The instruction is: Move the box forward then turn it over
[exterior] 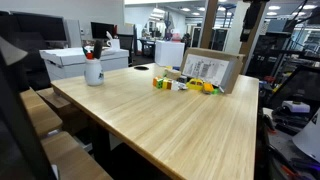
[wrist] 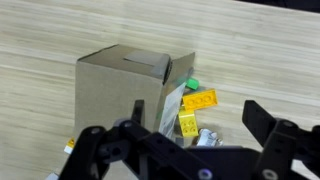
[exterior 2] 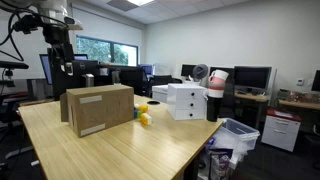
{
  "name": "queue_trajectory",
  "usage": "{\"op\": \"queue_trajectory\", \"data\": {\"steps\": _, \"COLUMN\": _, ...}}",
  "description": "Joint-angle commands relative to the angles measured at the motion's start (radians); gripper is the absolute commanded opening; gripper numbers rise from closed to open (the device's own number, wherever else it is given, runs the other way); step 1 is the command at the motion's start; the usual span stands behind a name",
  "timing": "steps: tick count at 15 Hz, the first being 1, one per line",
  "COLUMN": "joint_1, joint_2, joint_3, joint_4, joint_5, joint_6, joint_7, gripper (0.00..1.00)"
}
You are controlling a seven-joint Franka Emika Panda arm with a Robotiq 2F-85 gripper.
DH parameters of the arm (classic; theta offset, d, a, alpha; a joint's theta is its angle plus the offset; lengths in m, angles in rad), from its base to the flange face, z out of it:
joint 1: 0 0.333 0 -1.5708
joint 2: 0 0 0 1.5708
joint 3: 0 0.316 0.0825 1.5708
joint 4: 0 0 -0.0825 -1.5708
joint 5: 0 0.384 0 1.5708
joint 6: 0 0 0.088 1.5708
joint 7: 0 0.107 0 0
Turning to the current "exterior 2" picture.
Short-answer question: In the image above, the white red-top filing cabinet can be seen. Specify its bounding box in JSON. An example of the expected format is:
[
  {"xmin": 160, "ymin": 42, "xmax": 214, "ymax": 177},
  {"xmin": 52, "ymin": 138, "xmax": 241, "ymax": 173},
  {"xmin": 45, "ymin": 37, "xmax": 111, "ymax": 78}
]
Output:
[{"xmin": 260, "ymin": 107, "xmax": 303, "ymax": 153}]

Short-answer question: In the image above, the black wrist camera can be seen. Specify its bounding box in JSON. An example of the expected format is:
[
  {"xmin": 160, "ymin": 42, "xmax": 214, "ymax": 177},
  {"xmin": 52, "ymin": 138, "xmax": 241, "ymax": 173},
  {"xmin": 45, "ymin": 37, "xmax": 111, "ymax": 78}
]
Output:
[{"xmin": 13, "ymin": 14, "xmax": 44, "ymax": 34}]

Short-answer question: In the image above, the large black computer monitor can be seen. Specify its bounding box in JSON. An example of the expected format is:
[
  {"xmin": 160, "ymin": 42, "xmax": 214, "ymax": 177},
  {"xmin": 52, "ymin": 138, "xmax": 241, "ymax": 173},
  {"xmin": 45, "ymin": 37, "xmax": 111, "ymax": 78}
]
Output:
[{"xmin": 233, "ymin": 65, "xmax": 273, "ymax": 96}]

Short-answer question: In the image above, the pink mug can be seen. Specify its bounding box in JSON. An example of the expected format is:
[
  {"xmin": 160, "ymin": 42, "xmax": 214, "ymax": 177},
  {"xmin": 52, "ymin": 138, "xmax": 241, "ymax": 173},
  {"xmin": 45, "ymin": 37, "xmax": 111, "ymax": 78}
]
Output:
[{"xmin": 208, "ymin": 74, "xmax": 225, "ymax": 89}]

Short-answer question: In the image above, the white cup with red rim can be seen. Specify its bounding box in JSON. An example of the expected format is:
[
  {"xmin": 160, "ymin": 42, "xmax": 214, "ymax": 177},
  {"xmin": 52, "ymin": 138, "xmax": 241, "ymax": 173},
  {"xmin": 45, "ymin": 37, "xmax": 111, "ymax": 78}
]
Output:
[{"xmin": 207, "ymin": 86, "xmax": 225, "ymax": 99}]

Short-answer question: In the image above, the clear plastic storage bin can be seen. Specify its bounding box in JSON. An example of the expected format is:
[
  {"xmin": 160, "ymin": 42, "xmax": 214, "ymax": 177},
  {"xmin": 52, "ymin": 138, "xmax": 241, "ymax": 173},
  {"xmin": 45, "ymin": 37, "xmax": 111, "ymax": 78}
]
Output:
[{"xmin": 218, "ymin": 116, "xmax": 261, "ymax": 152}]

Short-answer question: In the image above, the black office chair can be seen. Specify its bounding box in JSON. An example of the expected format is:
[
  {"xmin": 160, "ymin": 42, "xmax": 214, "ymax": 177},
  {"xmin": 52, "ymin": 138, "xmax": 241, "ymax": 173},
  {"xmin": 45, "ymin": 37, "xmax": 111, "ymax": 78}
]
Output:
[{"xmin": 146, "ymin": 74, "xmax": 183, "ymax": 98}]

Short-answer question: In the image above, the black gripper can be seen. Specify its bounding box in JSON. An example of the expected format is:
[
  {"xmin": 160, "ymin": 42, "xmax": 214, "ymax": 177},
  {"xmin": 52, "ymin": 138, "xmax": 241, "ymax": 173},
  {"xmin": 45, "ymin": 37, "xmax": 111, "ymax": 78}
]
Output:
[{"xmin": 49, "ymin": 32, "xmax": 75, "ymax": 78}]

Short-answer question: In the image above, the black Dell monitor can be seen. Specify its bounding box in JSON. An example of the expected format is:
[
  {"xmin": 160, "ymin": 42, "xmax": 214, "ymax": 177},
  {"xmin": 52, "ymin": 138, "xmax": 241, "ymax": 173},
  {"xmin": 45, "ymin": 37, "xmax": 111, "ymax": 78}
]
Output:
[{"xmin": 49, "ymin": 59, "xmax": 101, "ymax": 98}]

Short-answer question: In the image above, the ceiling air vent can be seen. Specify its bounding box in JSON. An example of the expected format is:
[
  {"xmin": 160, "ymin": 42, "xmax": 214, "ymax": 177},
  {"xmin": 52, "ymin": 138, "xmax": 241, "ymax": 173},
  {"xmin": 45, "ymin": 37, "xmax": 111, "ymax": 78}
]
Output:
[{"xmin": 106, "ymin": 0, "xmax": 140, "ymax": 13}]

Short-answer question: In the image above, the wooden office desk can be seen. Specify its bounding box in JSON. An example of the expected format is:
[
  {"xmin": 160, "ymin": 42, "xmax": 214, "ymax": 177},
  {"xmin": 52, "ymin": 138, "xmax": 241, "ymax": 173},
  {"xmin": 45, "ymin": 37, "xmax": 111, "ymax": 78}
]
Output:
[
  {"xmin": 233, "ymin": 92, "xmax": 270, "ymax": 131},
  {"xmin": 277, "ymin": 98, "xmax": 320, "ymax": 112}
]

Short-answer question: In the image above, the ceiling light panel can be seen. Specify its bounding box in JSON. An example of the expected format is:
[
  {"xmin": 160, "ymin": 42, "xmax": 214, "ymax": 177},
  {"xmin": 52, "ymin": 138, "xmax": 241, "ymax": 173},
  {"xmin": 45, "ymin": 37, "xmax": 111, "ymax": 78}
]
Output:
[{"xmin": 125, "ymin": 0, "xmax": 156, "ymax": 7}]

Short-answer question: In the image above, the white three-drawer unit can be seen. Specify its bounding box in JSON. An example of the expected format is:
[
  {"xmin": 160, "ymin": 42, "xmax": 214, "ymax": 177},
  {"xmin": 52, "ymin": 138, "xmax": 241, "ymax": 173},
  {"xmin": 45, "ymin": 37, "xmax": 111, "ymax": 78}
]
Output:
[{"xmin": 167, "ymin": 83, "xmax": 208, "ymax": 121}]

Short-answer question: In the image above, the window with green view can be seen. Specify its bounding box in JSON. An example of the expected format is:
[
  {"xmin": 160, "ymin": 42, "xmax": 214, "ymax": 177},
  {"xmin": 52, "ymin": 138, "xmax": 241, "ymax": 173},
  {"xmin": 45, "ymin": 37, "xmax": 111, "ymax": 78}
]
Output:
[{"xmin": 75, "ymin": 35, "xmax": 140, "ymax": 67}]

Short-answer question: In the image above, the white mug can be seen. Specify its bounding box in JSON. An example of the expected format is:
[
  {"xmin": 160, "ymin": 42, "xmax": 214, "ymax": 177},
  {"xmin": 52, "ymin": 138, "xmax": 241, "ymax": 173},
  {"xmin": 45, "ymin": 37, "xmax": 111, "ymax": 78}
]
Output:
[{"xmin": 215, "ymin": 68, "xmax": 231, "ymax": 82}]

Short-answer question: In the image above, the dark snack bag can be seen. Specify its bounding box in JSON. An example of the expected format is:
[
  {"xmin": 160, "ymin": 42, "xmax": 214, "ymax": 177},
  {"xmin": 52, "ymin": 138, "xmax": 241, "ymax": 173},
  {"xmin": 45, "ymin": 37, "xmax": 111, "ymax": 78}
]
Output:
[{"xmin": 207, "ymin": 148, "xmax": 235, "ymax": 180}]

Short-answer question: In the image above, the gray round disc object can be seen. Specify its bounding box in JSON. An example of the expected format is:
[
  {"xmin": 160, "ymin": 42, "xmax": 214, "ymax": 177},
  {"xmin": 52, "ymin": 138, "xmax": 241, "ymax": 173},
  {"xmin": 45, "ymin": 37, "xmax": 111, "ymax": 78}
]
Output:
[{"xmin": 192, "ymin": 63, "xmax": 210, "ymax": 81}]

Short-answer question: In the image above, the brown cardboard box with label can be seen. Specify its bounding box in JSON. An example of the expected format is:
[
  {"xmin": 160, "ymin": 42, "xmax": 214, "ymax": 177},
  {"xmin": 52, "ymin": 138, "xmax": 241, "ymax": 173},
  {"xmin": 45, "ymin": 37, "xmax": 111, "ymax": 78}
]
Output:
[{"xmin": 59, "ymin": 83, "xmax": 135, "ymax": 138}]

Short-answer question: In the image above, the red and white cup stack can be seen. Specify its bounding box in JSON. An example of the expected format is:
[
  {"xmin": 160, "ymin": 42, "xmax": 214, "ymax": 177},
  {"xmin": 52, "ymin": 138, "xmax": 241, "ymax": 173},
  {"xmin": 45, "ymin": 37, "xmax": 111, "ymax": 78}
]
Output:
[{"xmin": 209, "ymin": 66, "xmax": 236, "ymax": 98}]

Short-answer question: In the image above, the monitor with blue screen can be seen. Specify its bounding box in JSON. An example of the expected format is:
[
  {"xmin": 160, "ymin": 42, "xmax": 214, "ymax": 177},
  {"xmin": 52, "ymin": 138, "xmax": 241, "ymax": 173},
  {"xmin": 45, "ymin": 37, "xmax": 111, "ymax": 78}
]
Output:
[
  {"xmin": 138, "ymin": 63, "xmax": 155, "ymax": 80},
  {"xmin": 39, "ymin": 53, "xmax": 89, "ymax": 86}
]

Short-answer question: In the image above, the yellow toy block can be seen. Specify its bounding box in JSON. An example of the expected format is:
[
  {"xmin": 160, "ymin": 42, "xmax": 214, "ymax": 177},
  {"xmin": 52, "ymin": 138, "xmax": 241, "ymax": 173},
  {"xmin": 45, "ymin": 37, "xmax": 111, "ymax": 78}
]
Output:
[
  {"xmin": 139, "ymin": 112, "xmax": 153, "ymax": 127},
  {"xmin": 137, "ymin": 104, "xmax": 150, "ymax": 114}
]

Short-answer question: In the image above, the tall black tumbler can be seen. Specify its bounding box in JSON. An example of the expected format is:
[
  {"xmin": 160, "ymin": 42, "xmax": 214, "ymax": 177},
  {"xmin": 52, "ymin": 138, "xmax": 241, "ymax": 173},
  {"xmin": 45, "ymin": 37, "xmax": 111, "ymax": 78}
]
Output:
[{"xmin": 206, "ymin": 96, "xmax": 224, "ymax": 123}]

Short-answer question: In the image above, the white lidded storage box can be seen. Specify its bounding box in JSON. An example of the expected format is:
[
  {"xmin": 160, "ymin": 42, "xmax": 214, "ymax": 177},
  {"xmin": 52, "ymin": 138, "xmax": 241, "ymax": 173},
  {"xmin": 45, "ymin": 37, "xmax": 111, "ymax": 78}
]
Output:
[{"xmin": 151, "ymin": 84, "xmax": 170, "ymax": 104}]

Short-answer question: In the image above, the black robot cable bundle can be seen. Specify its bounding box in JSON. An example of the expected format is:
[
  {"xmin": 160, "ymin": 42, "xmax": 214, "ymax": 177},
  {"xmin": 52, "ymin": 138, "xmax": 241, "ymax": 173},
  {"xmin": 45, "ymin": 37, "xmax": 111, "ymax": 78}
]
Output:
[{"xmin": 0, "ymin": 8, "xmax": 26, "ymax": 63}]

